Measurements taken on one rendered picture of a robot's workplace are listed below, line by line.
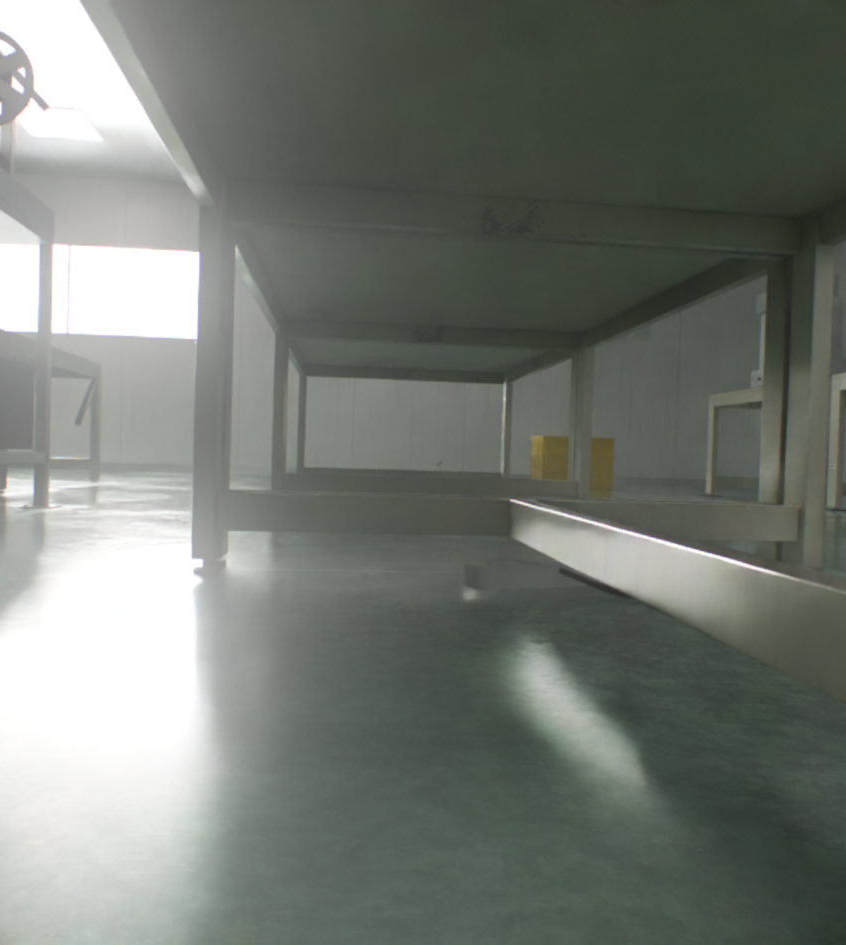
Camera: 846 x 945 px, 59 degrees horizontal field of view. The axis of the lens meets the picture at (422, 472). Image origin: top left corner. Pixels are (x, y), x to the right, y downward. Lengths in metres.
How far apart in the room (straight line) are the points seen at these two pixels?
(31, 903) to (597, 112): 1.10
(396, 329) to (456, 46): 1.93
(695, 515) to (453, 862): 1.16
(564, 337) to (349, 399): 4.75
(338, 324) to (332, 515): 1.57
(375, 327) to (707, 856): 2.53
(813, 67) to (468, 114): 0.45
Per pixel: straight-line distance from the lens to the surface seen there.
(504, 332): 2.94
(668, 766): 0.63
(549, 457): 6.14
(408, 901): 0.44
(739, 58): 1.12
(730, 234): 1.66
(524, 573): 1.34
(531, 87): 1.14
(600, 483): 6.27
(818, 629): 0.56
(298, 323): 2.88
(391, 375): 4.28
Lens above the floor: 0.22
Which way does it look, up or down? 1 degrees down
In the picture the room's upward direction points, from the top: 2 degrees clockwise
